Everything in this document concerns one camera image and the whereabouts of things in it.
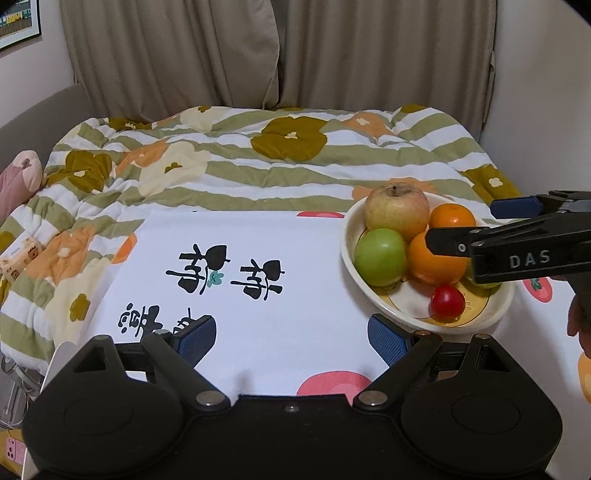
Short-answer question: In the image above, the red cherry tomato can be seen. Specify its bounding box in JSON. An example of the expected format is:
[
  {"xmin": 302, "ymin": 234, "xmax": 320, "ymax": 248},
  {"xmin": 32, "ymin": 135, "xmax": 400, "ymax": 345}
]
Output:
[{"xmin": 430, "ymin": 285, "xmax": 466, "ymax": 321}]

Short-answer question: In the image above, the green striped floral quilt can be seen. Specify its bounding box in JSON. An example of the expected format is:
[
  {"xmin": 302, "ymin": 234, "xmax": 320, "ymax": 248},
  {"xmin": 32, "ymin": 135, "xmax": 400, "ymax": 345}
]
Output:
[{"xmin": 1, "ymin": 104, "xmax": 518, "ymax": 373}]

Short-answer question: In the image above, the cream duck print plate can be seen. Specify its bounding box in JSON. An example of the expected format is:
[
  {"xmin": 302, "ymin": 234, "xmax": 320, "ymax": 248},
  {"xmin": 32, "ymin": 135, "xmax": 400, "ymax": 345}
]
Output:
[{"xmin": 341, "ymin": 199, "xmax": 516, "ymax": 339}]

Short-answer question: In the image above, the pink phone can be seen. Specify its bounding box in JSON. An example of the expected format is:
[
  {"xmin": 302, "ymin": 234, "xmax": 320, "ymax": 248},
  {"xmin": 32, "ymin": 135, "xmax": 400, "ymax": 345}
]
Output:
[{"xmin": 5, "ymin": 437, "xmax": 26, "ymax": 465}]

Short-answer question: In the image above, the tissue pack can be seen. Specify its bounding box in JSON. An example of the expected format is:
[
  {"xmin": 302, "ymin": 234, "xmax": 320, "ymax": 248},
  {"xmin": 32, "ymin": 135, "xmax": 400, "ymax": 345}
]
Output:
[{"xmin": 0, "ymin": 234, "xmax": 43, "ymax": 283}]

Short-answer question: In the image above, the green apple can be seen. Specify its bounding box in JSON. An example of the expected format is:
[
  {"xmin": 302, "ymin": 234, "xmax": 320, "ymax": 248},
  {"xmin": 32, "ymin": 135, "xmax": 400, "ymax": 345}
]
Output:
[{"xmin": 353, "ymin": 228, "xmax": 407, "ymax": 287}]

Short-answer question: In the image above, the pink plush toy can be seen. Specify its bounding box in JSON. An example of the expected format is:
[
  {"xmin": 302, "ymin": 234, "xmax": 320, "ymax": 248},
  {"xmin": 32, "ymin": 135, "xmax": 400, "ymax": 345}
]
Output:
[{"xmin": 0, "ymin": 150, "xmax": 43, "ymax": 223}]

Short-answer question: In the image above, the large orange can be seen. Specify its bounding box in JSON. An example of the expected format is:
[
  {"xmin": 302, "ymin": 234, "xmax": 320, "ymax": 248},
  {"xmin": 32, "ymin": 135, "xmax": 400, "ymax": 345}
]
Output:
[
  {"xmin": 429, "ymin": 203, "xmax": 477, "ymax": 228},
  {"xmin": 407, "ymin": 231, "xmax": 469, "ymax": 286}
]

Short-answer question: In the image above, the red yellow apple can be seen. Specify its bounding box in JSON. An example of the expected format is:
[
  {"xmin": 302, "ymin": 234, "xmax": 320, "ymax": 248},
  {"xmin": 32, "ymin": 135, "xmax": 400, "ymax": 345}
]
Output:
[{"xmin": 365, "ymin": 182, "xmax": 430, "ymax": 242}]

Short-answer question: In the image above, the framed wall picture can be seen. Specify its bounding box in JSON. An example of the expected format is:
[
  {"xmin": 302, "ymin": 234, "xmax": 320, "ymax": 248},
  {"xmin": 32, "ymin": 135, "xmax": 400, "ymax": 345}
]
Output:
[{"xmin": 0, "ymin": 0, "xmax": 41, "ymax": 51}]

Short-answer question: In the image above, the person's right hand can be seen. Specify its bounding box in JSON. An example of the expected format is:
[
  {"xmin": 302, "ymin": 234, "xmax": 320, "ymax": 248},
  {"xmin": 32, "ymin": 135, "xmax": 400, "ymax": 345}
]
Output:
[{"xmin": 567, "ymin": 294, "xmax": 591, "ymax": 358}]

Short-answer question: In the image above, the grey bed headboard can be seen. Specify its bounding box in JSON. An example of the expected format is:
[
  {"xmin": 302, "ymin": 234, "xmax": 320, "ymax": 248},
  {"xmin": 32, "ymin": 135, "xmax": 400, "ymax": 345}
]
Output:
[{"xmin": 0, "ymin": 84, "xmax": 96, "ymax": 170}]

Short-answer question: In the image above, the beige curtain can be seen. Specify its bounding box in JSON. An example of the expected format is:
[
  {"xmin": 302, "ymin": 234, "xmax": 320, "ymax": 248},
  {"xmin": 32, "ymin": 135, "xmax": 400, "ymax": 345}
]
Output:
[{"xmin": 60, "ymin": 1, "xmax": 497, "ymax": 135}]

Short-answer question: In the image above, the white fruit print cloth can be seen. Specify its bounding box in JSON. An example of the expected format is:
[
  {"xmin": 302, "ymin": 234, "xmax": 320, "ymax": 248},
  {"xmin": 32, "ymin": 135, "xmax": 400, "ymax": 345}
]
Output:
[{"xmin": 41, "ymin": 209, "xmax": 591, "ymax": 416}]

